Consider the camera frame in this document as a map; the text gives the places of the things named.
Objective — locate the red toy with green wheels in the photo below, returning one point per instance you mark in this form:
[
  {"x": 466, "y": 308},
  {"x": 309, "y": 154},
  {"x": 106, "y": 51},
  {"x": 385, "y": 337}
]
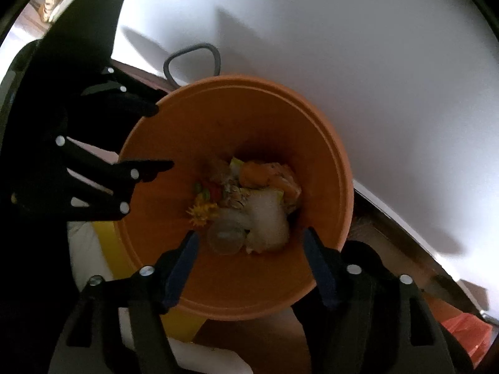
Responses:
[{"x": 213, "y": 193}]

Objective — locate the orange plastic bin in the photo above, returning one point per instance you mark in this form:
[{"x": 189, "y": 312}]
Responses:
[{"x": 234, "y": 124}]

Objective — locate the yellow and white plastic bag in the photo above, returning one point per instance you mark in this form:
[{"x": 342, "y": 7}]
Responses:
[{"x": 107, "y": 241}]

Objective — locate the orange plastic bag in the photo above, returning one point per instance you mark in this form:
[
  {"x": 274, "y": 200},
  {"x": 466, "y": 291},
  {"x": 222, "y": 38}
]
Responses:
[{"x": 467, "y": 333}]

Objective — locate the white crumpled plastic bag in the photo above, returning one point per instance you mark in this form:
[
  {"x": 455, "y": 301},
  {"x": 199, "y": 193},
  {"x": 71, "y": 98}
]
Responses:
[{"x": 267, "y": 220}]

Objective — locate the yellow-green snack packet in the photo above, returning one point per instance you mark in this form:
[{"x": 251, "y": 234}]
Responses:
[{"x": 235, "y": 163}]

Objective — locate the white bed base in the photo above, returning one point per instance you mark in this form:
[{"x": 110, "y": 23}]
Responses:
[{"x": 312, "y": 46}]

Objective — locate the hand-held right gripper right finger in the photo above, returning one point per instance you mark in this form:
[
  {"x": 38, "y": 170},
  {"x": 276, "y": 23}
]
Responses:
[{"x": 319, "y": 270}]

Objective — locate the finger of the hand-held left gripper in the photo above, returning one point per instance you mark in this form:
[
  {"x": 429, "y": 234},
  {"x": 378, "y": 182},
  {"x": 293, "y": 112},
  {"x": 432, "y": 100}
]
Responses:
[
  {"x": 142, "y": 105},
  {"x": 148, "y": 168}
]

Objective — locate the white printed snack wrapper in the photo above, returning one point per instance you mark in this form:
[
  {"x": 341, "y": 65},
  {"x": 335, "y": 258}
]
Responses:
[{"x": 234, "y": 195}]

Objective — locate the yellow plastic toy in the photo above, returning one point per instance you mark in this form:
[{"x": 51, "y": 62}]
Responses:
[{"x": 200, "y": 212}]

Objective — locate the orange and white food packet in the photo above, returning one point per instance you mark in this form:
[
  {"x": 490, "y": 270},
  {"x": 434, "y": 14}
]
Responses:
[{"x": 265, "y": 175}]

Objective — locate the clear plastic cup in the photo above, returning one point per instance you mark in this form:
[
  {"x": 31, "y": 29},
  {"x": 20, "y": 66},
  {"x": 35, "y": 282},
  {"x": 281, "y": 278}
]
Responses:
[{"x": 226, "y": 237}]

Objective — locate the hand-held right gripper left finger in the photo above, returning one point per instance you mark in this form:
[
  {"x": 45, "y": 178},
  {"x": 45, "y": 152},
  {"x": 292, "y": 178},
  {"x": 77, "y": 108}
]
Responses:
[{"x": 181, "y": 270}]

